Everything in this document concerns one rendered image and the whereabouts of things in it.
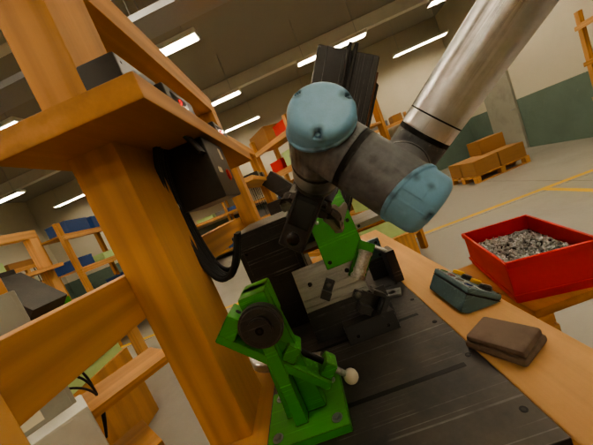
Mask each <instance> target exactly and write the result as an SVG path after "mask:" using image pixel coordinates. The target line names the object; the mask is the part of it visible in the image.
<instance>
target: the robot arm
mask: <svg viewBox="0 0 593 445"><path fill-rule="evenodd" d="M558 1H559V0H476V1H475V3H474V5H473V6H472V8H471V10H470V11H469V13H468V15H467V17H466V18H465V20H464V21H463V22H462V24H461V26H460V28H459V29H458V31H457V33H456V34H455V36H454V38H453V40H451V42H450V44H449V45H448V47H447V49H446V51H445V52H444V54H443V56H442V57H441V59H440V60H439V62H438V63H437V65H436V67H435V68H434V70H433V71H432V74H431V75H430V77H429V79H428V80H427V81H426V82H425V84H424V86H423V88H422V90H421V91H420V93H419V94H418V96H417V98H416V99H415V101H414V102H413V104H412V105H411V107H410V109H409V111H408V113H407V114H406V116H405V117H404V119H403V120H402V122H401V123H400V125H399V126H398V128H397V130H396V131H395V133H394V135H393V137H392V138H391V139H390V140H388V139H386V138H384V137H383V136H381V135H379V134H378V133H376V132H375V131H373V130H371V129H370V128H369V127H367V126H365V125H364V124H361V123H359V122H358V121H357V106H356V103H355V101H354V100H353V98H352V96H351V95H350V93H349V91H348V90H346V89H345V88H344V87H341V86H339V85H337V84H335V83H331V82H316V83H312V84H309V85H307V86H305V87H302V88H301V89H300V90H298V91H297V92H296V93H295V94H294V95H293V97H292V98H291V100H290V102H289V105H288V108H287V127H286V137H287V140H288V142H289V158H290V160H291V166H292V173H293V178H294V181H295V183H294V184H293V185H292V187H291V188H290V190H289V192H285V193H284V194H283V196H282V198H281V202H280V207H281V210H282V211H283V212H285V213H286V211H289V214H288V217H287V220H286V222H285V224H284V227H283V230H282V233H281V237H280V240H279V244H280V245H283V246H286V247H288V248H289V249H291V250H294V251H296V252H298V253H302V252H303V251H304V249H305V247H306V246H307V243H308V240H309V238H310V235H311V233H312V229H313V227H314V224H315V222H316V220H317V218H323V219H324V220H323V221H324V222H325V223H327V224H328V225H330V226H331V229H333V230H334V233H342V232H343V230H344V219H345V215H346V212H347V208H348V205H347V203H346V202H343V203H342V204H341V205H340V206H339V207H337V206H336V205H335V204H333V205H331V203H332V202H333V200H334V196H335V194H337V193H338V191H339V189H341V190H342V191H344V192H345V193H347V194H348V195H349V196H350V197H352V198H353V199H355V200H357V201H358V202H360V203H361V204H363V205H364V206H366V207H367V208H369V209H370V210H371V211H373V212H374V213H376V214H377V215H379V216H380V217H381V219H382V220H384V221H385V222H390V223H392V224H393V225H395V226H397V227H398V228H400V229H402V230H404V231H406V232H409V233H412V232H416V231H418V230H421V229H422V228H423V227H424V226H425V225H426V224H427V223H428V222H429V221H430V220H431V219H432V218H433V217H434V216H435V215H436V214H437V212H438V211H439V210H440V208H441V207H442V206H443V204H444V203H445V201H446V200H447V198H448V196H449V194H450V193H451V191H452V189H453V181H452V179H451V178H450V177H449V176H447V175H446V174H444V173H443V172H441V171H440V170H438V168H437V166H436V164H437V163H438V161H439V160H440V158H441V157H442V156H443V154H444V153H445V152H446V151H447V150H448V148H449V147H450V145H451V144H452V142H453V141H454V139H455V138H456V137H457V135H458V134H459V133H460V131H461V130H462V128H463V127H464V126H465V124H466V123H468V121H469V120H470V118H471V117H472V116H473V114H474V113H475V112H476V110H477V109H478V108H479V106H480V105H481V104H482V102H483V101H484V99H485V98H486V97H487V95H488V94H489V93H490V92H491V91H492V89H493V88H494V87H495V85H496V84H497V83H498V81H499V80H500V78H501V77H502V76H503V74H504V73H505V72H506V70H507V69H508V67H509V66H510V65H511V64H512V62H513V61H514V60H515V59H516V58H517V56H518V55H519V54H520V52H521V51H522V49H523V48H524V47H525V45H526V44H527V43H528V41H529V40H530V38H531V37H532V36H533V34H534V33H535V32H536V30H537V29H538V28H539V27H540V26H541V25H542V23H543V22H544V20H545V19H546V18H547V16H548V15H549V14H550V12H551V11H552V9H553V8H554V7H555V5H556V4H557V3H558Z"/></svg>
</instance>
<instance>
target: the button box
mask: <svg viewBox="0 0 593 445"><path fill-rule="evenodd" d="M448 274H453V275H455V276H452V275H448ZM455 278H460V279H462V280H463V281H460V280H457V279H455ZM464 283H469V284H471V285H473V287H472V286H468V285H466V284H464ZM430 289H431V290H433V291H434V292H436V293H437V294H438V295H439V296H441V297H442V298H443V299H445V300H446V301H447V302H448V303H449V304H450V305H452V306H453V307H455V308H456V309H457V310H459V311H460V312H461V313H472V312H475V311H477V310H479V309H482V308H485V307H487V306H489V305H494V304H496V303H498V302H500V300H501V295H500V294H499V293H497V292H495V291H493V290H486V289H484V288H481V287H479V284H476V283H472V282H471V281H470V279H466V278H464V277H462V276H461V275H458V274H456V273H454V272H453V271H452V272H450V271H447V272H445V271H442V270H440V269H439V268H435V270H434V273H433V277H432V281H431V285H430Z"/></svg>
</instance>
